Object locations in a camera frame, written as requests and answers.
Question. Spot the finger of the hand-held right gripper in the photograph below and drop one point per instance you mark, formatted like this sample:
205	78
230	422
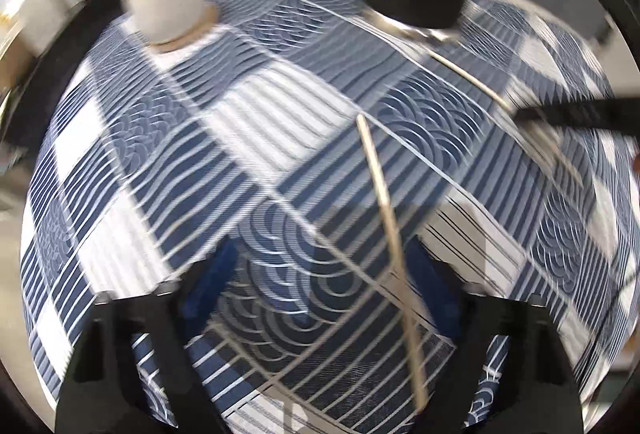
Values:
580	114

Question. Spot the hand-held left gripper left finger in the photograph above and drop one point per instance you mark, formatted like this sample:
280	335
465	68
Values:
210	274

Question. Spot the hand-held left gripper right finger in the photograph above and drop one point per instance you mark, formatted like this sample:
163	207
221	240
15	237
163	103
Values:
435	284

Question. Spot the wooden chopstick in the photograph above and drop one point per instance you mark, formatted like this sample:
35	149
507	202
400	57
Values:
475	82
386	209

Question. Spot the blue white patterned tablecloth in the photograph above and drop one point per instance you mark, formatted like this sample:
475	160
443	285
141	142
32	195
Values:
280	113

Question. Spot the round wooden coaster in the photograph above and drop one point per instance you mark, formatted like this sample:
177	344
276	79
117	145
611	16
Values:
200	31

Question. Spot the black low bench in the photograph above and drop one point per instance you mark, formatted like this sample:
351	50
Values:
55	48

